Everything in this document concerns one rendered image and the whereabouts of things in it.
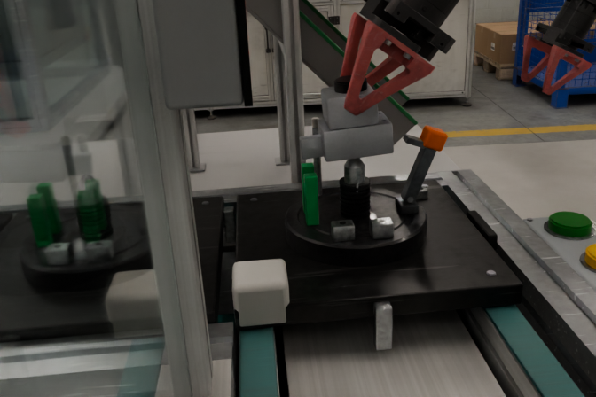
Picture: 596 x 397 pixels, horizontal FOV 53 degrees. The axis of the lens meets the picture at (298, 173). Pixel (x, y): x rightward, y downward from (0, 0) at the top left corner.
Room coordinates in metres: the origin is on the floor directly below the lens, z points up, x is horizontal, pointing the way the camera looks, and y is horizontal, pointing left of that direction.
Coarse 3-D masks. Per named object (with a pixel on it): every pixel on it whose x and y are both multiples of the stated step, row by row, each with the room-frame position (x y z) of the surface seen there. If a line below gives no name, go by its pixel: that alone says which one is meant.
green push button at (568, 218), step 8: (552, 216) 0.55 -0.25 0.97; (560, 216) 0.55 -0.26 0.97; (568, 216) 0.54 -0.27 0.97; (576, 216) 0.54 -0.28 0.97; (584, 216) 0.54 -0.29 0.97; (552, 224) 0.54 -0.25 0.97; (560, 224) 0.53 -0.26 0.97; (568, 224) 0.53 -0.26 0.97; (576, 224) 0.53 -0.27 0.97; (584, 224) 0.52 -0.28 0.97; (560, 232) 0.53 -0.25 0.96; (568, 232) 0.52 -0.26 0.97; (576, 232) 0.52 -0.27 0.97; (584, 232) 0.52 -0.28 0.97
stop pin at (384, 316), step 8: (376, 304) 0.42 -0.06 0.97; (384, 304) 0.41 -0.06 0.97; (376, 312) 0.41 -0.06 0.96; (384, 312) 0.41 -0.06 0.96; (392, 312) 0.41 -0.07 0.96; (376, 320) 0.41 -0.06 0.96; (384, 320) 0.41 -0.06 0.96; (392, 320) 0.41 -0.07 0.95; (376, 328) 0.41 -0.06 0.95; (384, 328) 0.41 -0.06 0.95; (392, 328) 0.41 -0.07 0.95; (376, 336) 0.41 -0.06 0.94; (384, 336) 0.41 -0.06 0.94; (376, 344) 0.41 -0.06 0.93; (384, 344) 0.41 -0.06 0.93
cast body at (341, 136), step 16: (336, 80) 0.54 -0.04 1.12; (336, 96) 0.52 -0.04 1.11; (336, 112) 0.52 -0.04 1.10; (368, 112) 0.52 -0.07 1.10; (320, 128) 0.53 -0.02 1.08; (336, 128) 0.52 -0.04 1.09; (352, 128) 0.52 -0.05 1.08; (368, 128) 0.52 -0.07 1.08; (384, 128) 0.52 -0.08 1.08; (304, 144) 0.53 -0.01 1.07; (320, 144) 0.53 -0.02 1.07; (336, 144) 0.52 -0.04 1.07; (352, 144) 0.52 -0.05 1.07; (368, 144) 0.52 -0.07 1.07; (384, 144) 0.52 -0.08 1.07; (336, 160) 0.52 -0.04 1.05
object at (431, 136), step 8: (424, 128) 0.55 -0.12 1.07; (432, 128) 0.54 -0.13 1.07; (408, 136) 0.54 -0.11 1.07; (424, 136) 0.54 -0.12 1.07; (432, 136) 0.53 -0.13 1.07; (440, 136) 0.53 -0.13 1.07; (416, 144) 0.54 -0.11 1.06; (424, 144) 0.53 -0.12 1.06; (432, 144) 0.53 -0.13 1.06; (440, 144) 0.53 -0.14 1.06; (424, 152) 0.54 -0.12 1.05; (432, 152) 0.54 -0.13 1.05; (416, 160) 0.55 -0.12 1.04; (424, 160) 0.54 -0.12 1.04; (432, 160) 0.54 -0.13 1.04; (416, 168) 0.54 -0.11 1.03; (424, 168) 0.54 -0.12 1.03; (408, 176) 0.55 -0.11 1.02; (416, 176) 0.54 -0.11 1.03; (424, 176) 0.54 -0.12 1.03; (408, 184) 0.54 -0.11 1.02; (416, 184) 0.54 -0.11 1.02; (408, 192) 0.54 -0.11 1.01; (416, 192) 0.54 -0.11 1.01; (408, 200) 0.53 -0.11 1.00
